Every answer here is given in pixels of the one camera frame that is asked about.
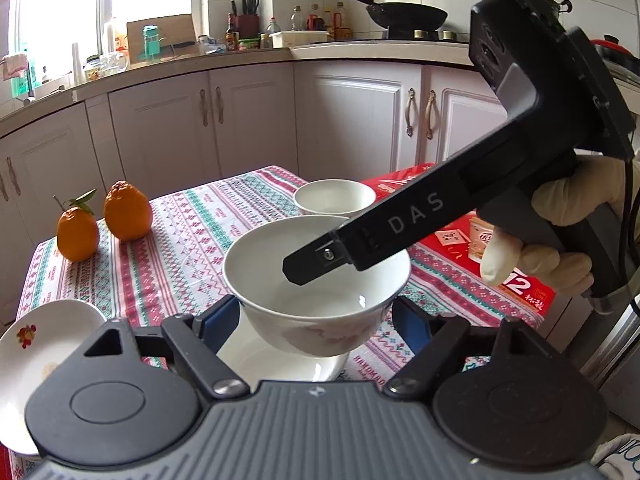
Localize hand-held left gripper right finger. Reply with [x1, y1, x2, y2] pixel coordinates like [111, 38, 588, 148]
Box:
[382, 296, 556, 400]

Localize knife block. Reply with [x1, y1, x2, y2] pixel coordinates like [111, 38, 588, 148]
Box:
[234, 0, 261, 40]

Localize large white plate fruit print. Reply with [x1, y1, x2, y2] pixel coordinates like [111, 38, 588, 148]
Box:
[217, 330, 351, 386]

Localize red printed box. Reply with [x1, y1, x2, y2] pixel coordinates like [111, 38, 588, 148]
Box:
[360, 162, 558, 318]

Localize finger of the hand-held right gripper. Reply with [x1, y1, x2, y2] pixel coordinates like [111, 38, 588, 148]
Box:
[282, 232, 355, 287]

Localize green water bottle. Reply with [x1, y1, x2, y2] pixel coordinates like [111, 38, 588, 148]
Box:
[143, 25, 163, 58]

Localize white flower-pattern plate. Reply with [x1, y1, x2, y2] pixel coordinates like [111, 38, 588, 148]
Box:
[0, 299, 108, 456]

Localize stainless steel appliance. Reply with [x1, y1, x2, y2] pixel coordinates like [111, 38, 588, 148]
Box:
[570, 300, 640, 411]

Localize glass cup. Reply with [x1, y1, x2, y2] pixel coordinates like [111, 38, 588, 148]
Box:
[102, 51, 131, 77]

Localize person's right hand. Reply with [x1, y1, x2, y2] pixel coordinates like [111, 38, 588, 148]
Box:
[480, 155, 626, 296]

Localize gas stove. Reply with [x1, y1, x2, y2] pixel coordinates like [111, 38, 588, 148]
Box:
[385, 27, 473, 43]

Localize oil bottle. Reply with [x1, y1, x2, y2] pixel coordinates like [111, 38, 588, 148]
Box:
[332, 1, 351, 41]

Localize patterned tablecloth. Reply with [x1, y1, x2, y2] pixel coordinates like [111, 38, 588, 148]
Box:
[7, 164, 551, 480]

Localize bumpy orange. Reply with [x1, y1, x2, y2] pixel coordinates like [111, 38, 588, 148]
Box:
[104, 180, 153, 242]

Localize white rectangular container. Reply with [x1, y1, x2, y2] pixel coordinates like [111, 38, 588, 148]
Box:
[270, 31, 330, 50]

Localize white patterned cloth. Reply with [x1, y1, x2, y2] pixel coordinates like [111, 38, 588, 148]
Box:
[592, 432, 640, 480]

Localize kitchen countertop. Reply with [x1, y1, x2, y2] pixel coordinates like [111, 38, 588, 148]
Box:
[0, 40, 476, 136]

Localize white bowl pink floral print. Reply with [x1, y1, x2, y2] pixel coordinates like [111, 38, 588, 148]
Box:
[223, 215, 412, 358]
[293, 179, 377, 218]

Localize black wok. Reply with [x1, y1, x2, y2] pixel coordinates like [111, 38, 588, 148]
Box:
[332, 0, 448, 31]

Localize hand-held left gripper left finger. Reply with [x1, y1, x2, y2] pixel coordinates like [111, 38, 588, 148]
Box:
[82, 294, 251, 402]

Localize red black pressure cooker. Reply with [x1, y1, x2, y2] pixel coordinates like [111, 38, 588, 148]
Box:
[590, 35, 640, 78]

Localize white kitchen cabinets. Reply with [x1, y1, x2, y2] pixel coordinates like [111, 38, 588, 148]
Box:
[0, 57, 531, 321]

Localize orange with green leaf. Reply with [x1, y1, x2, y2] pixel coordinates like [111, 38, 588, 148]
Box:
[54, 189, 101, 262]

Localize window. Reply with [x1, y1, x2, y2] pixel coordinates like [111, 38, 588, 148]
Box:
[10, 0, 208, 86]

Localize dark sauce bottle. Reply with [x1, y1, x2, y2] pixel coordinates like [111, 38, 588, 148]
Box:
[225, 12, 241, 52]

